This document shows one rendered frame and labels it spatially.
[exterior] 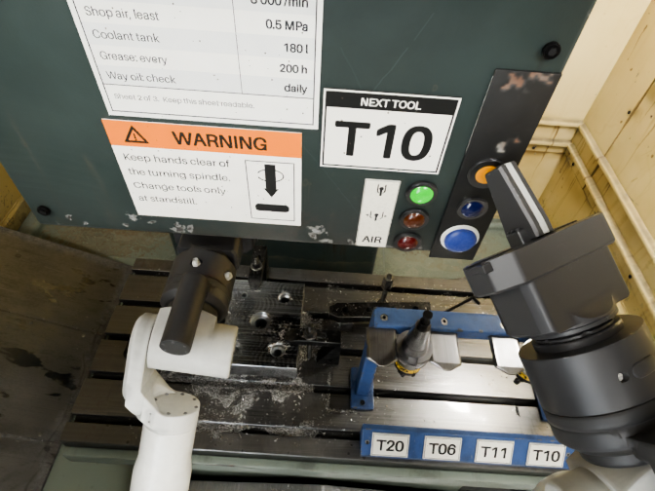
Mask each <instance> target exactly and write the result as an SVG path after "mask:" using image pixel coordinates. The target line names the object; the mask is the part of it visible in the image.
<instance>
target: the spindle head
mask: <svg viewBox="0 0 655 491"><path fill-rule="evenodd" d="M596 1H597V0H324V7H323V31H322V54H321V78H320V101H319V125H318V129H317V130H311V129H298V128H284V127H270V126H257V125H242V124H228V123H215V122H201V121H187V120H174V119H160V118H146V117H133V116H119V115H109V114H108V111H107V108H106V105H105V103H104V100H103V97H102V95H101V92H100V89H99V87H98V84H97V81H96V77H95V74H94V71H93V70H92V67H91V64H90V62H89V59H88V56H87V54H86V51H85V48H84V45H83V43H82V40H81V37H80V35H79V32H78V29H77V27H76V24H75V21H74V18H73V16H72V14H71V11H70V9H69V6H68V3H67V1H66V0H0V163H1V164H2V166H3V167H4V169H5V170H6V172H7V174H8V175H9V177H11V179H12V180H13V182H14V183H15V185H16V187H17V188H18V190H19V192H20V193H21V195H22V196H23V198H24V199H25V201H26V203H27V204H28V206H29V207H30V209H31V210H32V212H33V213H34V215H35V217H36V218H37V220H38V221H39V222H40V223H42V224H46V225H60V226H74V227H89V228H103V229H117V230H132V231H145V232H160V233H174V234H188V235H203V236H217V237H231V238H245V239H260V240H274V241H288V242H303V243H316V244H331V245H346V246H355V245H356V239H357V233H358V226H359V220H360V213H361V207H362V200H363V194H364V188H365V182H366V178H368V179H382V180H396V181H400V182H401V185H400V189H399V193H398V198H397V201H396V205H395V209H394V214H393V218H392V222H391V226H390V231H389V235H388V239H387V243H386V247H387V248H395V246H394V239H395V238H396V237H397V236H398V235H399V234H401V233H404V232H412V233H416V234H418V235H419V236H420V237H421V240H422V244H421V246H420V247H419V248H418V249H417V250H430V251H431V248H432V245H433V243H434V240H435V237H436V235H437V232H438V230H439V227H440V224H441V221H442V218H443V214H444V211H445V208H446V205H447V203H448V200H449V197H450V194H451V192H452V189H453V186H454V183H455V180H456V178H457V175H458V172H459V170H460V167H461V165H462V162H463V159H464V156H465V153H466V150H467V147H468V144H469V141H470V139H471V136H472V133H473V130H474V127H475V125H476V122H477V119H478V117H479V114H480V112H481V109H482V104H483V101H484V99H485V96H486V93H487V90H488V87H489V85H490V82H491V79H492V76H493V74H494V71H495V69H496V68H501V69H514V70H527V71H541V72H555V73H562V71H563V69H564V67H565V66H566V64H567V62H568V60H569V58H570V55H571V53H572V51H573V49H574V47H575V45H576V43H577V41H578V39H579V37H580V35H581V33H582V31H583V28H584V26H585V24H586V22H587V20H588V18H589V16H590V14H591V12H592V10H593V8H594V6H595V3H596ZM324 88H337V89H350V90H364V91H378V92H391V93H405V94H431V95H445V96H459V97H462V99H461V102H460V105H459V108H458V112H457V115H456V118H455V121H454V124H453V128H452V131H451V134H450V137H449V140H448V144H447V146H446V149H445V152H444V155H443V161H442V164H441V167H440V170H439V173H438V174H430V173H417V172H403V171H389V170H362V169H348V168H335V167H320V163H321V144H322V124H323V105H324ZM101 119H113V120H127V121H141V122H155V123H169V124H182V125H196V126H210V127H224V128H237V129H251V130H266V131H279V132H302V147H301V226H296V225H282V224H268V223H253V222H240V221H225V220H211V219H197V218H183V217H168V216H155V215H140V214H138V213H137V210H136V208H135V204H134V201H133V198H132V196H131V193H130V191H129V188H128V186H127V183H126V180H125V178H124V175H123V174H122V171H121V169H120V166H119V164H118V161H117V158H116V156H115V153H114V151H113V148H112V146H111V143H110V140H109V138H108V135H107V133H106V130H105V128H104V125H103V122H102V121H101ZM418 181H429V182H431V183H433V184H434V185H435V186H436V187H437V190H438V196H437V198H436V199H435V200H434V201H433V202H432V203H430V204H428V205H425V206H416V205H413V204H411V203H410V202H409V201H408V200H407V199H406V196H405V192H406V189H407V188H408V187H409V186H410V185H411V184H413V183H415V182H418ZM410 208H422V209H424V210H425V211H427V212H428V214H429V222H428V224H427V225H426V226H425V227H423V228H421V229H418V230H407V229H406V228H404V227H403V226H402V225H401V224H400V216H401V214H402V213H403V212H404V211H406V210H407V209H410Z"/></svg>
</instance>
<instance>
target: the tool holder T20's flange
mask: <svg viewBox="0 0 655 491"><path fill-rule="evenodd" d="M408 332H409V330H406V331H404V332H402V333H401V334H400V335H399V337H398V339H397V342H396V351H397V354H398V362H399V363H400V364H401V365H402V366H404V367H405V366H406V364H407V363H409V364H413V365H415V368H414V369H419V368H422V367H424V366H425V365H426V364H427V363H428V361H429V359H430V357H431V355H432V353H433V344H432V342H431V340H430V339H429V345H428V351H427V353H426V354H425V355H424V356H423V357H421V358H413V357H410V356H409V355H407V354H406V353H405V351H404V350H403V347H402V342H403V339H404V338H405V336H406V335H407V333H408Z"/></svg>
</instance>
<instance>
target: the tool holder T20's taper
mask: <svg viewBox="0 0 655 491"><path fill-rule="evenodd" d="M419 321H420V320H418V321H417V322H416V323H415V324H414V325H413V327H412V328H411V329H410V331H409V332H408V333H407V335H406V336H405V338H404V339H403V342H402V347H403V350H404V351H405V353H406V354H407V355H409V356H410V357H413V358H421V357H423V356H424V355H425V354H426V353H427V351H428V345H429V339H430V332H431V325H429V327H428V329H427V330H421V329H420V328H419V327H418V323H419Z"/></svg>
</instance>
